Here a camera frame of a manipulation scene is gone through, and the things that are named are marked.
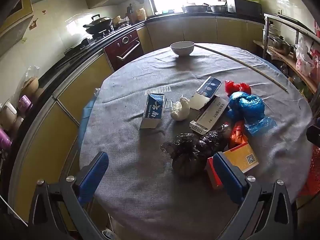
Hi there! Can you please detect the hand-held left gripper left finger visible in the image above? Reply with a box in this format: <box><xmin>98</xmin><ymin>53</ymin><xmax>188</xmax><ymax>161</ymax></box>
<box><xmin>28</xmin><ymin>152</ymin><xmax>110</xmax><ymax>240</ymax></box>

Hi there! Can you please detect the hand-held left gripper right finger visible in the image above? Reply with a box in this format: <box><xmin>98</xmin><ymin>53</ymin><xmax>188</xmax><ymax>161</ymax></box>
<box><xmin>213</xmin><ymin>152</ymin><xmax>299</xmax><ymax>240</ymax></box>

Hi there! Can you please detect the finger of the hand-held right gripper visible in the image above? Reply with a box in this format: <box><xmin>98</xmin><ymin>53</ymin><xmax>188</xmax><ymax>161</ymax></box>
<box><xmin>306</xmin><ymin>124</ymin><xmax>320</xmax><ymax>147</ymax></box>

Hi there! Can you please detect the yellow red box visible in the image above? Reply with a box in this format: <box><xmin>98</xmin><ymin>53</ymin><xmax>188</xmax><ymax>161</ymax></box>
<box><xmin>206</xmin><ymin>142</ymin><xmax>259</xmax><ymax>189</ymax></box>

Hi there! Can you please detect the red plastic basket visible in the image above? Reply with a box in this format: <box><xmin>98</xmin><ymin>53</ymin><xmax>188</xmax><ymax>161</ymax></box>
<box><xmin>299</xmin><ymin>146</ymin><xmax>320</xmax><ymax>198</ymax></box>

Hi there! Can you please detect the orange plastic bag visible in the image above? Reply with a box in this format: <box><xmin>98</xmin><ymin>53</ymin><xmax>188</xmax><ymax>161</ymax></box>
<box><xmin>228</xmin><ymin>120</ymin><xmax>248</xmax><ymax>149</ymax></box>

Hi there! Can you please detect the black plastic bag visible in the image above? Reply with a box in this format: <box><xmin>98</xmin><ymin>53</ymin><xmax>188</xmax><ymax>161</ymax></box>
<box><xmin>161</xmin><ymin>124</ymin><xmax>233</xmax><ymax>178</ymax></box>

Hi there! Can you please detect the white barcode box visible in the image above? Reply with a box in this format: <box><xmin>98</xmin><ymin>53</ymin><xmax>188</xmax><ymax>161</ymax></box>
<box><xmin>189</xmin><ymin>97</ymin><xmax>229</xmax><ymax>132</ymax></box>

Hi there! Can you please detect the blue plastic bag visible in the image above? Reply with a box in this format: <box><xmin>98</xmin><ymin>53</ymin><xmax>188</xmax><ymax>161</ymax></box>
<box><xmin>226</xmin><ymin>92</ymin><xmax>277</xmax><ymax>136</ymax></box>

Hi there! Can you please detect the blue white carton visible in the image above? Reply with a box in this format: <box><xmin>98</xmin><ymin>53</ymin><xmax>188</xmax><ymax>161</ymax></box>
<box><xmin>139</xmin><ymin>93</ymin><xmax>166</xmax><ymax>130</ymax></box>

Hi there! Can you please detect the blue dotted carton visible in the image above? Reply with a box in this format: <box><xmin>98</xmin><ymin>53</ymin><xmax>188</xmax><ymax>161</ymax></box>
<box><xmin>191</xmin><ymin>76</ymin><xmax>222</xmax><ymax>111</ymax></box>

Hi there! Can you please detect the grey tablecloth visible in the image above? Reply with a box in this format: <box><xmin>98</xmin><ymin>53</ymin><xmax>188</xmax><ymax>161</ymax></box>
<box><xmin>79</xmin><ymin>43</ymin><xmax>315</xmax><ymax>240</ymax></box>

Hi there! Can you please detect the pink red plastic bag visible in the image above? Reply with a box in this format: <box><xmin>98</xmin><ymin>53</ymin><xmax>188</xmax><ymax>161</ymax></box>
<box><xmin>310</xmin><ymin>50</ymin><xmax>320</xmax><ymax>80</ymax></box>

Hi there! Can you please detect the white printed plastic bag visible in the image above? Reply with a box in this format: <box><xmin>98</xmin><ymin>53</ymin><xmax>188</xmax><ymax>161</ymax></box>
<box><xmin>296</xmin><ymin>37</ymin><xmax>315</xmax><ymax>77</ymax></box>

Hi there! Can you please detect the long wooden stick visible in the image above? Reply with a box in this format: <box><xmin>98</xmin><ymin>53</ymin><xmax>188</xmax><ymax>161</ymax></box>
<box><xmin>194</xmin><ymin>44</ymin><xmax>288</xmax><ymax>91</ymax></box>

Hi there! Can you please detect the steel pot with lid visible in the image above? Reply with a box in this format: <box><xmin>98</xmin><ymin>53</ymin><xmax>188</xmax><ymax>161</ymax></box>
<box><xmin>272</xmin><ymin>35</ymin><xmax>292</xmax><ymax>55</ymax></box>

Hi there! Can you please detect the purple thermos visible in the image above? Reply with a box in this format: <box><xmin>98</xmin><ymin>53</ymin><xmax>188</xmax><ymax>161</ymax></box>
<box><xmin>0</xmin><ymin>127</ymin><xmax>13</xmax><ymax>150</ymax></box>

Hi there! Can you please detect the purple mug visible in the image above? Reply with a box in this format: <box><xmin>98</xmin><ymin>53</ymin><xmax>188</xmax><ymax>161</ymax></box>
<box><xmin>17</xmin><ymin>95</ymin><xmax>33</xmax><ymax>112</ymax></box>

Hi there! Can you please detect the metal shelf rack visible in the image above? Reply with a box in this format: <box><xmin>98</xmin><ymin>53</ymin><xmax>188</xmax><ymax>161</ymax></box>
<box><xmin>262</xmin><ymin>14</ymin><xmax>320</xmax><ymax>100</ymax></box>

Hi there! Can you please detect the beige electric kettle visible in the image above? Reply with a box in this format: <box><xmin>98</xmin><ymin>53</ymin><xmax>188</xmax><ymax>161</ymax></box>
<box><xmin>0</xmin><ymin>101</ymin><xmax>17</xmax><ymax>130</ymax></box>

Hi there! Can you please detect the clay pot in plastic bag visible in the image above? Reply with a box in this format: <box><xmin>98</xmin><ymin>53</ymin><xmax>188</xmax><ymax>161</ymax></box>
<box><xmin>21</xmin><ymin>66</ymin><xmax>40</xmax><ymax>97</ymax></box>

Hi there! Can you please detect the dark red oven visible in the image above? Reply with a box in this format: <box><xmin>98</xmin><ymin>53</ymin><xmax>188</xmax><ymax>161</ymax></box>
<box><xmin>103</xmin><ymin>30</ymin><xmax>144</xmax><ymax>72</ymax></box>

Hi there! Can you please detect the black gas stove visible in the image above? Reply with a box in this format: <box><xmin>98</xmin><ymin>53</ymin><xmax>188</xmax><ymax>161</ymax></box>
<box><xmin>64</xmin><ymin>29</ymin><xmax>119</xmax><ymax>55</ymax></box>

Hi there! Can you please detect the white ceramic bowl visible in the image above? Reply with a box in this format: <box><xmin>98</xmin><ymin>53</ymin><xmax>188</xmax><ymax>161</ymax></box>
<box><xmin>170</xmin><ymin>41</ymin><xmax>195</xmax><ymax>57</ymax></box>

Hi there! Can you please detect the black microwave oven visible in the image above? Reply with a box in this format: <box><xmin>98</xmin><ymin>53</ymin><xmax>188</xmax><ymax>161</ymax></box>
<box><xmin>226</xmin><ymin>0</ymin><xmax>262</xmax><ymax>18</ymax></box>

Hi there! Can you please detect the black wok with lid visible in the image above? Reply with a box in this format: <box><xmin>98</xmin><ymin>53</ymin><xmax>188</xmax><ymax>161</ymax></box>
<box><xmin>83</xmin><ymin>14</ymin><xmax>113</xmax><ymax>35</ymax></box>

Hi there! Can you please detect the small metal basin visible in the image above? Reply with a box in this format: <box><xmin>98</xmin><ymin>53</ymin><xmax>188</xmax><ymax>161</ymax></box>
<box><xmin>209</xmin><ymin>4</ymin><xmax>228</xmax><ymax>13</ymax></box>

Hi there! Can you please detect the wide metal basin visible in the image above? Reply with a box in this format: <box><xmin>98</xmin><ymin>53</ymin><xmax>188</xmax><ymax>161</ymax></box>
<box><xmin>182</xmin><ymin>4</ymin><xmax>209</xmax><ymax>14</ymax></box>

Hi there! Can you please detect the framed yellow wall cabinet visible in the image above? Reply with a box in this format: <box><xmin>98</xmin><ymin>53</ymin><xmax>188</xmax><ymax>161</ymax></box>
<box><xmin>0</xmin><ymin>0</ymin><xmax>34</xmax><ymax>55</ymax></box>

